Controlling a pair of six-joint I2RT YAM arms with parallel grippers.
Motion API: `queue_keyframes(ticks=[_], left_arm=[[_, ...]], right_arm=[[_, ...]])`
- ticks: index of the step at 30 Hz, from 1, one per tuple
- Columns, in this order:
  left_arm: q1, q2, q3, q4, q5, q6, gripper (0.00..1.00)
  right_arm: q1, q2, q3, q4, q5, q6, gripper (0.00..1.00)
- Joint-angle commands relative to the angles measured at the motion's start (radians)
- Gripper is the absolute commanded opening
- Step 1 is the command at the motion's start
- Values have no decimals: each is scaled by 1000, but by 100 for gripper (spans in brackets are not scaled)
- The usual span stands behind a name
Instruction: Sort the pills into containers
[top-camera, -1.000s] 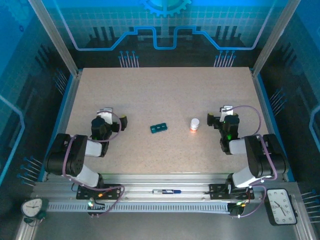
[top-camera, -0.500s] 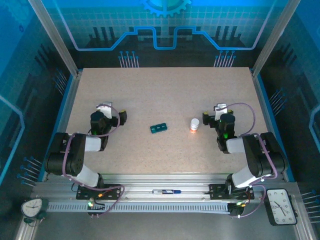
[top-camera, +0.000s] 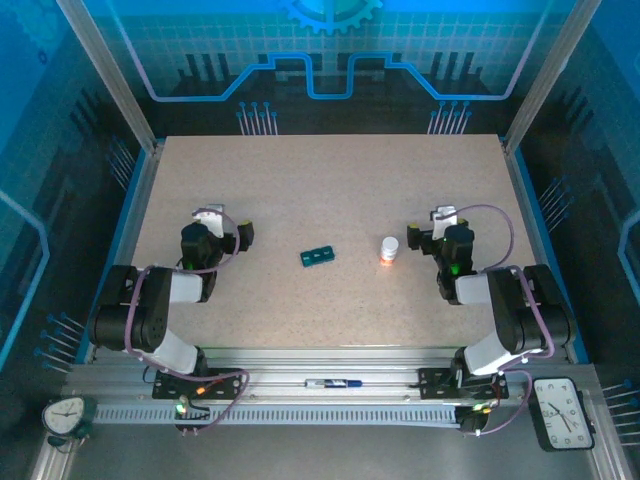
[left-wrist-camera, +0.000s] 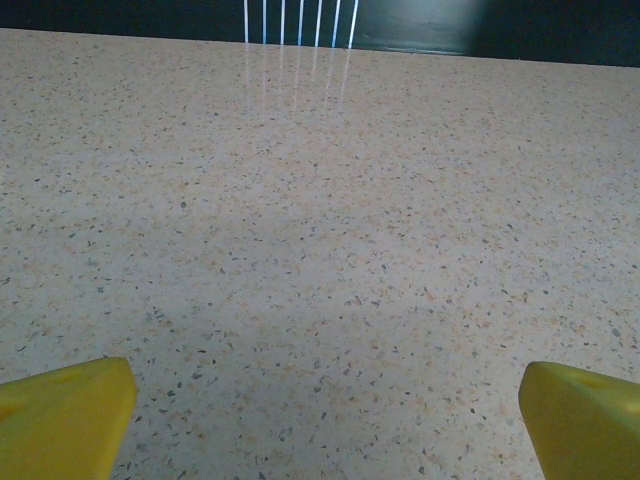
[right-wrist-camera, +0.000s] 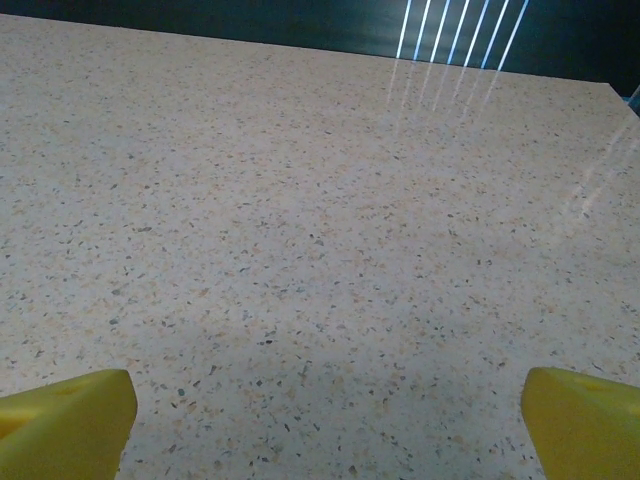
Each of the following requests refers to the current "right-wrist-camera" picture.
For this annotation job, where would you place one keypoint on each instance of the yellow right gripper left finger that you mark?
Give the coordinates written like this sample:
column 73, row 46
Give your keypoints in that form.
column 60, row 430

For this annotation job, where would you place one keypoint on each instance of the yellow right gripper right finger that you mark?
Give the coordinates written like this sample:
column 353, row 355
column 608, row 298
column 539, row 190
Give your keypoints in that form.
column 590, row 430

